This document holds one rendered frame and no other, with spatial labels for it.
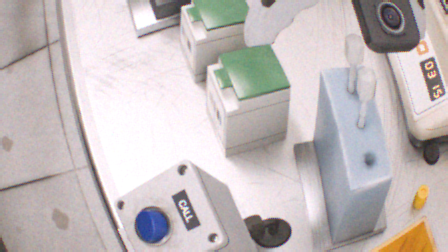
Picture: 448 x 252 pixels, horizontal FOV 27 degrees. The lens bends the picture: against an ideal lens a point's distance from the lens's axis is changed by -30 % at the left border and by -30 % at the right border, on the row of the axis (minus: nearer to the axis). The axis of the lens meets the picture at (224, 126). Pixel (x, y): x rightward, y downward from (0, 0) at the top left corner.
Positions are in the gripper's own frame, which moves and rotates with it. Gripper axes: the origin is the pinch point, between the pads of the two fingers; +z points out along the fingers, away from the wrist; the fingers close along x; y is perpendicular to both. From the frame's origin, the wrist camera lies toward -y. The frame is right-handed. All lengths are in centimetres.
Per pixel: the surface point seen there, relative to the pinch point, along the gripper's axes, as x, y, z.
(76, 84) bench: 19.2, 11.3, 15.2
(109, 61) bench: 15.7, 12.8, 15.2
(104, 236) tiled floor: 19, 42, 103
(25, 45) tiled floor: 32, 88, 103
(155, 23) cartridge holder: 11.5, 14.8, 13.8
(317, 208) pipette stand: 2.7, -4.0, 14.2
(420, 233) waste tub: -4.6, -13.5, 6.8
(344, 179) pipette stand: 2.0, -6.3, 6.4
